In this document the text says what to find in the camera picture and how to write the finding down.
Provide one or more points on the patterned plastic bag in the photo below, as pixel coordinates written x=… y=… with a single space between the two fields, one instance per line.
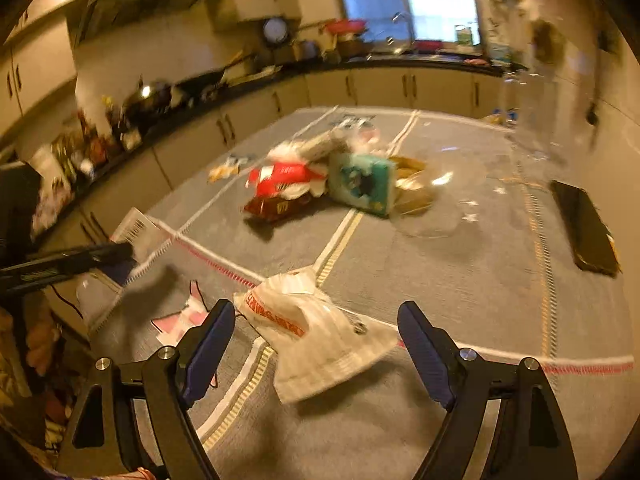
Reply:
x=50 y=205

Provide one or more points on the kitchen window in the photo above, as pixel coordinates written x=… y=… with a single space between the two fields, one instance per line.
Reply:
x=430 y=0

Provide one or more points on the crumpled white tissue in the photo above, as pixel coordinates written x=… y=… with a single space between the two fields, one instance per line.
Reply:
x=282 y=151

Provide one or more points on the black flat box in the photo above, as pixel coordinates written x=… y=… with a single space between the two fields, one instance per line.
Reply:
x=585 y=230

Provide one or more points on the group of seasoning bottles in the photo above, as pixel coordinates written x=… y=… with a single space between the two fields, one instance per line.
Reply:
x=95 y=145

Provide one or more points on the brown hanging cloth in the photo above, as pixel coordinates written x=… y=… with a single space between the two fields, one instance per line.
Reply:
x=547 y=42

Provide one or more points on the cream upper cabinets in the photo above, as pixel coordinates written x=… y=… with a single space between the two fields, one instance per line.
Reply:
x=35 y=70

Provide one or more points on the gold wrapper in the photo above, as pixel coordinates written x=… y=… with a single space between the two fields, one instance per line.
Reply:
x=412 y=195

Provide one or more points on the red tray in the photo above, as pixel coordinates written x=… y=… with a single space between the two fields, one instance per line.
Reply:
x=430 y=46

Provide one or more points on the dark red snack bag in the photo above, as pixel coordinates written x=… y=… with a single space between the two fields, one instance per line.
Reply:
x=272 y=207

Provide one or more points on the small yellow wrapper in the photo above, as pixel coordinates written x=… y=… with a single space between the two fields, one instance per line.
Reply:
x=222 y=172

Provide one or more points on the white plastic bag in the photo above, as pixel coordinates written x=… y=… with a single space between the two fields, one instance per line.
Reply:
x=320 y=340

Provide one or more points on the cream lower cabinets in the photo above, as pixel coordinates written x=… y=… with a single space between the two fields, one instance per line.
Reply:
x=380 y=87

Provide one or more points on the black kitchen countertop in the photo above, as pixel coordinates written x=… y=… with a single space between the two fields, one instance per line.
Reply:
x=425 y=62

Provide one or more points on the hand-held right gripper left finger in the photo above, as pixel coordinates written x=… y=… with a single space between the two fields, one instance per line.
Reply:
x=212 y=345

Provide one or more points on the grey printed tablecloth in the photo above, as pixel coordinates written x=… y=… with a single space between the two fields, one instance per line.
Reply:
x=450 y=285

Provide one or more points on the white plastic basket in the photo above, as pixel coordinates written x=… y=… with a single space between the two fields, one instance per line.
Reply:
x=140 y=232

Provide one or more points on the black wok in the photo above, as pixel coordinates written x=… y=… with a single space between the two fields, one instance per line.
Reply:
x=200 y=84

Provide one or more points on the range hood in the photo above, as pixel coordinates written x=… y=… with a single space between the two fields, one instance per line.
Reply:
x=130 y=7

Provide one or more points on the steel pot with lid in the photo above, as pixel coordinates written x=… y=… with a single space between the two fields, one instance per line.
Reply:
x=147 y=97

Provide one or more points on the green tissue box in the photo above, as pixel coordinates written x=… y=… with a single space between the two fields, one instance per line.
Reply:
x=360 y=182

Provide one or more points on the red basin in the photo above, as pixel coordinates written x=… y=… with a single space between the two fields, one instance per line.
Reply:
x=345 y=26

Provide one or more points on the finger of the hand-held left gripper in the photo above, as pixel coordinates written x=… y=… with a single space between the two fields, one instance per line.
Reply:
x=75 y=260

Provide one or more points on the clear glass pitcher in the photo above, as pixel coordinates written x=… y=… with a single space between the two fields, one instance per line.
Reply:
x=535 y=120

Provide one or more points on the green white bottle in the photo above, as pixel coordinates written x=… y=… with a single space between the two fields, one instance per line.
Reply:
x=466 y=34

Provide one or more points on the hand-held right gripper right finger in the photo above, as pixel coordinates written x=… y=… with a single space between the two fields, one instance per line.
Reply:
x=425 y=355

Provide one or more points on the clear pink plastic bag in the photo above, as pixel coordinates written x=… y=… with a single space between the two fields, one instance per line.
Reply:
x=365 y=137

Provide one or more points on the cream cabinets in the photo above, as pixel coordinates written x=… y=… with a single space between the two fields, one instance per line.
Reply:
x=380 y=87
x=35 y=70

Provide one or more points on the yellow plastic bag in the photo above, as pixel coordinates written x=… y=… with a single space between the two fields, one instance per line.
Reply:
x=495 y=118

